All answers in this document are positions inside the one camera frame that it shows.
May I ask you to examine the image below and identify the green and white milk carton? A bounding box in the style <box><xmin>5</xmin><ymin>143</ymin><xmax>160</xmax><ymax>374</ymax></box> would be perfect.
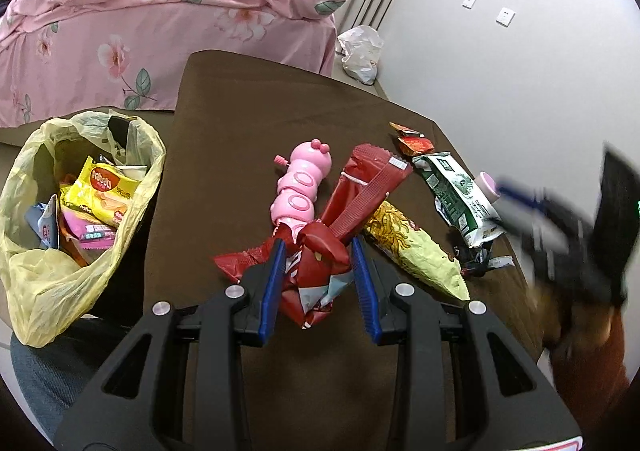
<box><xmin>412</xmin><ymin>153</ymin><xmax>503</xmax><ymax>249</ymax></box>

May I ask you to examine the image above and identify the orange snack wrapper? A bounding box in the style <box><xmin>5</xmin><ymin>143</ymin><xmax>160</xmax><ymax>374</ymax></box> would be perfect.
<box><xmin>389</xmin><ymin>122</ymin><xmax>435</xmax><ymax>156</ymax></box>

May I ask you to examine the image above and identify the small pink cup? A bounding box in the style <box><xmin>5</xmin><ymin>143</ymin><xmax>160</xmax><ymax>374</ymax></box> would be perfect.
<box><xmin>475</xmin><ymin>172</ymin><xmax>502</xmax><ymax>204</ymax></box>

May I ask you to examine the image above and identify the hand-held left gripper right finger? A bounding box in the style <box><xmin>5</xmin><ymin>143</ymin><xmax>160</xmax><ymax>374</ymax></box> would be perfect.
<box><xmin>350</xmin><ymin>236</ymin><xmax>583</xmax><ymax>451</ymax></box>

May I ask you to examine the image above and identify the yellow-green chip bag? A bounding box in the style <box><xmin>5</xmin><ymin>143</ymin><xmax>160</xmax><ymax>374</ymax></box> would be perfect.
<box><xmin>362</xmin><ymin>201</ymin><xmax>471</xmax><ymax>302</ymax></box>

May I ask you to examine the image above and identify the white plastic bag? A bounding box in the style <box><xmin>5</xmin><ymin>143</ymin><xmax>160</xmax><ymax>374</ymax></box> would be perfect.
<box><xmin>337</xmin><ymin>26</ymin><xmax>385</xmax><ymax>86</ymax></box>

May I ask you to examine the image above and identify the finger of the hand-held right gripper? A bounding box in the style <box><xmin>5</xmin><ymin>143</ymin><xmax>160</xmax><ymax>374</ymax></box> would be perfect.
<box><xmin>492</xmin><ymin>181</ymin><xmax>556</xmax><ymax>242</ymax></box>

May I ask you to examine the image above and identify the black trash bin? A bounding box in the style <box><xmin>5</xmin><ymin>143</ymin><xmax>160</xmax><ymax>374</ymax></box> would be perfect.
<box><xmin>90</xmin><ymin>181</ymin><xmax>173</xmax><ymax>332</ymax></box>

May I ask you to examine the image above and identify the yellow wafer packet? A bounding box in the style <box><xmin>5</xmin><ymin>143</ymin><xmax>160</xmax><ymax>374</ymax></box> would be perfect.
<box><xmin>60</xmin><ymin>156</ymin><xmax>143</xmax><ymax>229</ymax></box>

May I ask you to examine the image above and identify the person's leg in jeans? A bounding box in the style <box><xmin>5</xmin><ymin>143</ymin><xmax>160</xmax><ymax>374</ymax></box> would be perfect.
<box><xmin>10</xmin><ymin>318</ymin><xmax>131</xmax><ymax>442</ymax></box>

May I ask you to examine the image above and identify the red snack bag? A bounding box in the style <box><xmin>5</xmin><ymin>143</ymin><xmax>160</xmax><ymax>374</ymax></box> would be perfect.
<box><xmin>212</xmin><ymin>143</ymin><xmax>415</xmax><ymax>329</ymax></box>

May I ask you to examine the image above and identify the person's right forearm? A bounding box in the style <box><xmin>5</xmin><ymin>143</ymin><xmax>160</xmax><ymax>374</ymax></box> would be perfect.
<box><xmin>542</xmin><ymin>291</ymin><xmax>631</xmax><ymax>427</ymax></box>

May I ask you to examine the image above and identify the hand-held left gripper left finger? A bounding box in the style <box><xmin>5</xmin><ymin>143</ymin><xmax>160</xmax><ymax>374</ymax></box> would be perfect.
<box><xmin>52</xmin><ymin>237</ymin><xmax>288</xmax><ymax>451</ymax></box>

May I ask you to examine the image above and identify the blue snack wrapper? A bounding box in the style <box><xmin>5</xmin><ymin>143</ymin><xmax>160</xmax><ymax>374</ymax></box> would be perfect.
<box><xmin>26</xmin><ymin>201</ymin><xmax>62</xmax><ymax>249</ymax></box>

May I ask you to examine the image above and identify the pink caterpillar toy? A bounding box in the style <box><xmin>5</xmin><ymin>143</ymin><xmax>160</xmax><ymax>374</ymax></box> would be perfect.
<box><xmin>270</xmin><ymin>140</ymin><xmax>333</xmax><ymax>232</ymax></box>

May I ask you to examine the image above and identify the bed with pink floral sheet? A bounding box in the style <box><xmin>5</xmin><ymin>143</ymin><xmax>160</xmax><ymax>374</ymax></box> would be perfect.
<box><xmin>0</xmin><ymin>0</ymin><xmax>353</xmax><ymax>129</ymax></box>

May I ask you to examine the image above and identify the yellow plastic bin liner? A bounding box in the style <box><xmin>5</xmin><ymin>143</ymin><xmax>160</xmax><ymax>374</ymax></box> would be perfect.
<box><xmin>0</xmin><ymin>110</ymin><xmax>167</xmax><ymax>348</ymax></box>

